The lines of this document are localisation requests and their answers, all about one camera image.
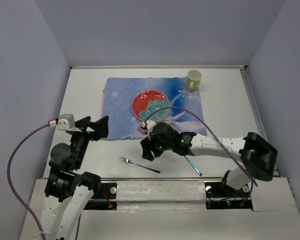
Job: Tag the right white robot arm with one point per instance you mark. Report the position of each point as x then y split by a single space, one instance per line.
254 157

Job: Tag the red and blue plate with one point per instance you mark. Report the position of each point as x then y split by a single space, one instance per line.
147 102

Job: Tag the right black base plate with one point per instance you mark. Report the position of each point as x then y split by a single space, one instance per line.
220 197

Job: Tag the iridescent fork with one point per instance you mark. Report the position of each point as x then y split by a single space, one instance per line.
127 161

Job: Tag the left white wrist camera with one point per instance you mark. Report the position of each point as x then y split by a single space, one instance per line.
64 122

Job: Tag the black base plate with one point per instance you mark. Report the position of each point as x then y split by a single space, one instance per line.
220 197
105 199

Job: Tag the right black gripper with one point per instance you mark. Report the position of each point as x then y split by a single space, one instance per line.
146 143

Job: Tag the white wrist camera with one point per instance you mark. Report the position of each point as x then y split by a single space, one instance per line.
146 128
64 122

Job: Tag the white cup yellow handle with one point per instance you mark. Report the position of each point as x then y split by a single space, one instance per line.
193 80

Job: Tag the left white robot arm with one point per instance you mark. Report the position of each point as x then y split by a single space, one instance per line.
67 193

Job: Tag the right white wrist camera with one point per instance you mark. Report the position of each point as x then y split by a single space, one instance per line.
146 128

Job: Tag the iridescent spoon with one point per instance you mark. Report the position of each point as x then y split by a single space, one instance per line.
193 166

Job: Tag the silver front table rail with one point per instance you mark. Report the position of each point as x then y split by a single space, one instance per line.
112 179

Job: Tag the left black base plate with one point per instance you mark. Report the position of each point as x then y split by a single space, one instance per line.
105 199

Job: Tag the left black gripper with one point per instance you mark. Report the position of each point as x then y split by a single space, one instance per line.
101 126

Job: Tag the blue princess print cloth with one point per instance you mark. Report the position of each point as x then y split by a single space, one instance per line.
184 115

